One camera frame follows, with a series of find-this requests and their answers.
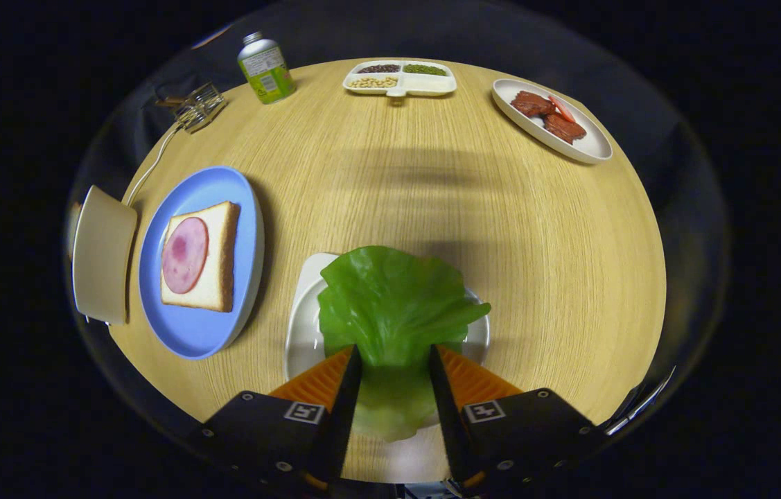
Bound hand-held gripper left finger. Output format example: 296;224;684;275
186;344;365;496

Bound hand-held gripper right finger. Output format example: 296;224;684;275
428;343;609;494

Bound green lettuce leaf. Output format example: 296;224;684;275
317;245;492;443

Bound white square plate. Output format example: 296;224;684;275
283;253;491;484

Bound blue plate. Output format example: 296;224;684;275
139;166;265;360

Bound white bread slice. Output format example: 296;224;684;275
160;201;241;313

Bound pink ham slice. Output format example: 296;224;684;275
161;217;210;295

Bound white toaster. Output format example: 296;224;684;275
72;185;139;326

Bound white oval plate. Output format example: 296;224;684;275
491;78;613;165

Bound brown meat slice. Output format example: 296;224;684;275
510;91;557;117
544;113;588;144

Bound white divided dish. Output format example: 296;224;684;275
342;60;458;98

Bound green label metal bottle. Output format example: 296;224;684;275
237;32;297;105

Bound white toaster cable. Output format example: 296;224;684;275
123;121;183;207

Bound metal wire basket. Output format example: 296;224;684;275
172;82;227;134

